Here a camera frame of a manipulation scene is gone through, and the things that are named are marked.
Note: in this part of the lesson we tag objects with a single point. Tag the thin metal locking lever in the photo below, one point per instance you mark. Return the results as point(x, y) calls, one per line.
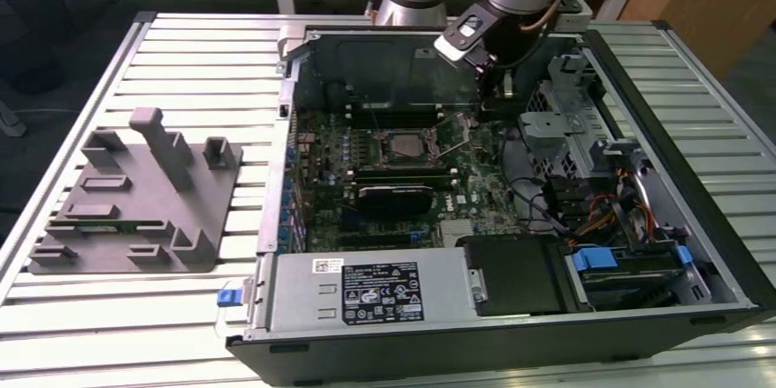
point(457, 147)

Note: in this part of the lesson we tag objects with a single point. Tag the silver CPU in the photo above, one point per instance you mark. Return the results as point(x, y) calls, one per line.
point(407, 145)

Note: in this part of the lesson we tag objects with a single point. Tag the CPU socket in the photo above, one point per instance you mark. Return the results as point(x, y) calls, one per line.
point(406, 162)

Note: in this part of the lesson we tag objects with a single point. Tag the silver metal disk bay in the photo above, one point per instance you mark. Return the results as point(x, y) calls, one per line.
point(570, 97)

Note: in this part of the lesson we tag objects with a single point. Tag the black RAM slot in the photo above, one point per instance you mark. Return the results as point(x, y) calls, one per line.
point(394, 118)
point(394, 124)
point(403, 173)
point(403, 169)

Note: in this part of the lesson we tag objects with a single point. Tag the green motherboard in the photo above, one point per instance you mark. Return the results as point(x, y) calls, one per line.
point(479, 188)

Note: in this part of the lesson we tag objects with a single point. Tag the brown wooden cabinet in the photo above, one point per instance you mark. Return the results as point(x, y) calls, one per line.
point(715, 6)

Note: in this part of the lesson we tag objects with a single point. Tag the black graphics card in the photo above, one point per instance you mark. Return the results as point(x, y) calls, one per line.
point(394, 201)

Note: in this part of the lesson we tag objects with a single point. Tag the small silver heatsink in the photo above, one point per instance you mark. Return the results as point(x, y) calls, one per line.
point(458, 228)

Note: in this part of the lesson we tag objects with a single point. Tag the black expansion slot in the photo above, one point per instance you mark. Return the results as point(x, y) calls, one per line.
point(373, 241)

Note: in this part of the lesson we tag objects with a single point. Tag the hard disk in blue carrier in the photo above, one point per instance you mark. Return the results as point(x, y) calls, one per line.
point(594, 261)

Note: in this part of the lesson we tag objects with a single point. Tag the black plastic cover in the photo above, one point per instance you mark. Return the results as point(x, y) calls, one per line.
point(515, 274)

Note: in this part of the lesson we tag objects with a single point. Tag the silver power supply unit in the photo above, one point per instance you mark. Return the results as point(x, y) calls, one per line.
point(291, 288)

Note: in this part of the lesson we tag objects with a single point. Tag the grey parts rack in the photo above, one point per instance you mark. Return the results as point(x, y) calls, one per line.
point(151, 206)

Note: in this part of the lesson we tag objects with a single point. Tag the black PC case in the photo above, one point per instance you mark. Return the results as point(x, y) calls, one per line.
point(425, 356)

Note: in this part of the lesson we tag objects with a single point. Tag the blue plastic latch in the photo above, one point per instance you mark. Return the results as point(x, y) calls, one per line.
point(227, 298)

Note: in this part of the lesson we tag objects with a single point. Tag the green RAM stick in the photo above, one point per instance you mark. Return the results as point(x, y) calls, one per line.
point(130, 226)

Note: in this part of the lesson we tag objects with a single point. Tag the grey stand leg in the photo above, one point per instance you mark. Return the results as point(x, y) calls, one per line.
point(13, 122)

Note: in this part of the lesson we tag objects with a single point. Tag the black and white flat camera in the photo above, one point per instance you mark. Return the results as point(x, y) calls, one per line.
point(465, 36)

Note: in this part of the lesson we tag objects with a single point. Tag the grey plastic bracket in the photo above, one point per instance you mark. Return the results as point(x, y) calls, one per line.
point(619, 147)

